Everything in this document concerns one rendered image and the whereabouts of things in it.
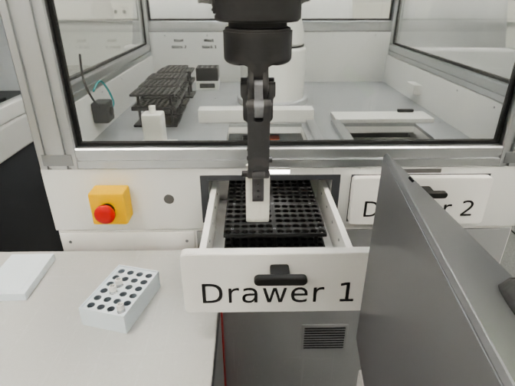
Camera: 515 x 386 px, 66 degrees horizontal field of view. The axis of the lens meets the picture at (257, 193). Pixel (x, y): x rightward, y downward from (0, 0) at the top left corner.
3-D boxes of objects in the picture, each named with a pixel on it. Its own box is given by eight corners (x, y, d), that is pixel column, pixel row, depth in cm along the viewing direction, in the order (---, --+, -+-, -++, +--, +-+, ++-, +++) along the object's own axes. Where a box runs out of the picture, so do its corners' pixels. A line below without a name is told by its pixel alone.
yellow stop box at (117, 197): (127, 226, 82) (122, 194, 79) (92, 227, 82) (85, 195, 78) (133, 214, 86) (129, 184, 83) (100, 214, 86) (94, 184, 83)
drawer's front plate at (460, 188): (481, 224, 87) (494, 177, 82) (348, 224, 86) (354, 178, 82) (477, 219, 88) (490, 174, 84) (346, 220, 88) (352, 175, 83)
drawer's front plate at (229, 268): (369, 310, 63) (378, 253, 58) (185, 312, 62) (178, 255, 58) (366, 302, 65) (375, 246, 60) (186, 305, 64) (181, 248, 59)
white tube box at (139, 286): (126, 334, 66) (123, 316, 65) (82, 325, 68) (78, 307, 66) (161, 286, 77) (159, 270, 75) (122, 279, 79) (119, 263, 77)
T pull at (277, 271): (307, 286, 56) (307, 278, 55) (254, 286, 56) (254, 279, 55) (304, 270, 59) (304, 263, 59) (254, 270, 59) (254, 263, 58)
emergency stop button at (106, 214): (115, 225, 79) (111, 207, 77) (94, 225, 79) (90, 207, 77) (119, 217, 82) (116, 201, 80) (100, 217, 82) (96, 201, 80)
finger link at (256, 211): (269, 171, 50) (270, 173, 49) (268, 219, 53) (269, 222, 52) (245, 171, 50) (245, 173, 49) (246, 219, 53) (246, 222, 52)
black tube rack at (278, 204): (324, 264, 71) (326, 233, 68) (224, 265, 71) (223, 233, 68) (307, 205, 91) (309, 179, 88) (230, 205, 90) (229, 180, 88)
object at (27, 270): (26, 300, 74) (24, 293, 73) (-22, 301, 73) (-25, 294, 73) (55, 259, 85) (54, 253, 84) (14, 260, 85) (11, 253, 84)
